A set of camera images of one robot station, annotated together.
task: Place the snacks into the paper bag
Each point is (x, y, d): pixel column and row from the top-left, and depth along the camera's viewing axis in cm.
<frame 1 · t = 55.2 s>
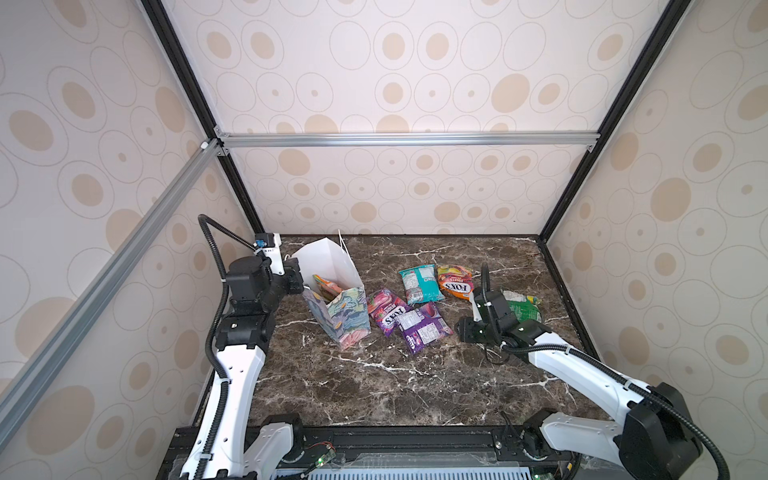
left hand: (303, 255, 71), fingers closed
right hand: (462, 325, 85), fingers open
teal snack packet: (422, 285, 105), point 2 cm above the table
orange red Fox's candy packet: (456, 281, 102), point 5 cm above the table
orange multicolour Fox's candy packet: (328, 288, 90), point 13 cm above the table
purple snack packet: (421, 326, 94), point 3 cm above the table
pink Fox's candy packet: (385, 309, 98), point 3 cm above the table

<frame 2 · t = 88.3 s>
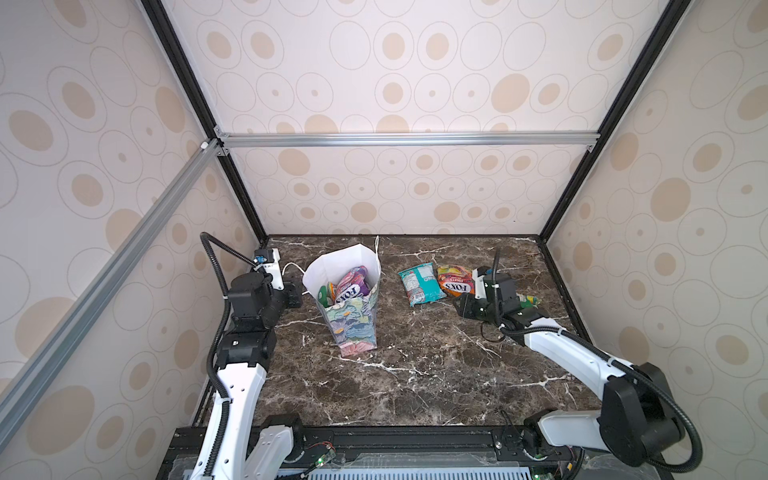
left hand: (300, 269, 72), fingers closed
right hand: (459, 300, 87), fingers open
pink Fox's candy packet: (353, 285, 83), point 20 cm above the table
yellow green Fox's candy packet: (327, 295, 90), point 12 cm above the table
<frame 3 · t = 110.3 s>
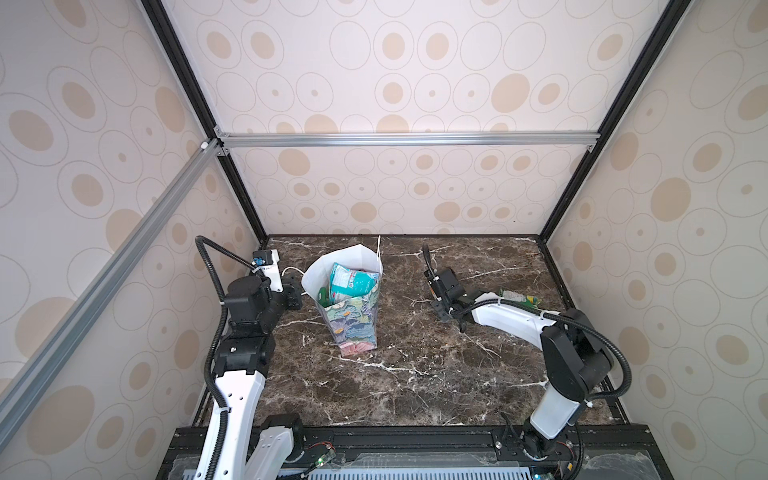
left hand: (300, 269, 70), fingers closed
right hand: (449, 296, 94), fingers closed
teal snack packet: (346, 283, 83), point 21 cm above the table
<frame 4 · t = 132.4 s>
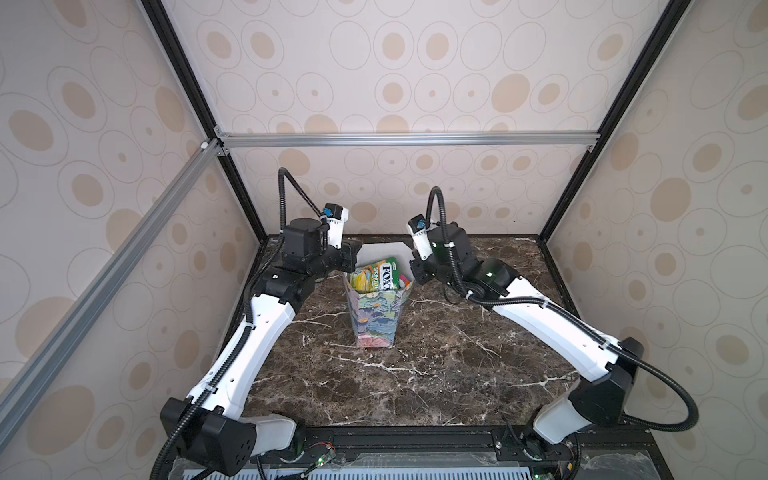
left hand: (368, 240, 69), fingers closed
right hand: (415, 251, 74), fingers closed
colourful painted paper bag: (375, 314, 79), point 18 cm above the table
green snack packet: (382, 275, 79), point 25 cm above the table
